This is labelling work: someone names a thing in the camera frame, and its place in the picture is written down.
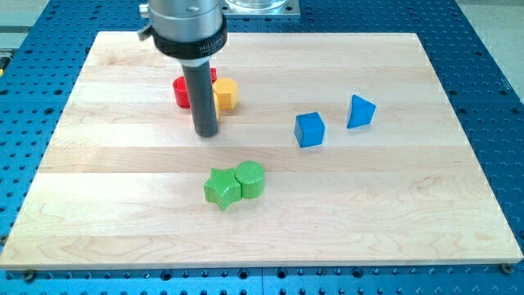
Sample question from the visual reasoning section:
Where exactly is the black tool mounting collar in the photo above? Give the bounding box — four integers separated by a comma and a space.
151, 16, 228, 60

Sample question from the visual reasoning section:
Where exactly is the red block behind rod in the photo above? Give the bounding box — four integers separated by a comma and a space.
210, 67, 218, 84

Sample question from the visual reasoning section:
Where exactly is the green cylinder block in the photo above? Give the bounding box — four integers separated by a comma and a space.
235, 161, 264, 199

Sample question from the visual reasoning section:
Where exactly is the blue cube block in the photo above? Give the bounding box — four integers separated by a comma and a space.
294, 112, 325, 148

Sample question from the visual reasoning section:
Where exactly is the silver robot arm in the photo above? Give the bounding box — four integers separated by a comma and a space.
138, 0, 228, 138

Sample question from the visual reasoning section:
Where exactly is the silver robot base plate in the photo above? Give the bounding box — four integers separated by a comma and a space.
220, 0, 300, 20

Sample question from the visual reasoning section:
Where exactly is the light wooden board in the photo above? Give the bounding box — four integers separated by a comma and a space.
1, 32, 522, 270

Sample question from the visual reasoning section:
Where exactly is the green star block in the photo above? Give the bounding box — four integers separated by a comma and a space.
203, 168, 242, 211

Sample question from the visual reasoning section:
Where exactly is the blue perforated metal table plate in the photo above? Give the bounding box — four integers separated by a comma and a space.
1, 1, 523, 294

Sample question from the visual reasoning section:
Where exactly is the yellow hexagon block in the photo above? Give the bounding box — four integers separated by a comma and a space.
213, 78, 238, 110

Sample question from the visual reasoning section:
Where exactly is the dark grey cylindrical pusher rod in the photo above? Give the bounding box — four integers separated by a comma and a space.
179, 57, 218, 138

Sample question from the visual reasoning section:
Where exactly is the blue triangular prism block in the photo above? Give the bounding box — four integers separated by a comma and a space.
346, 94, 376, 129

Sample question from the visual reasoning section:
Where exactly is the red cylinder block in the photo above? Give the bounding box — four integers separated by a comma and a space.
172, 76, 191, 109

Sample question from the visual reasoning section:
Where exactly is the yellow block behind rod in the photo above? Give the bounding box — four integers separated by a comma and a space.
213, 93, 220, 121

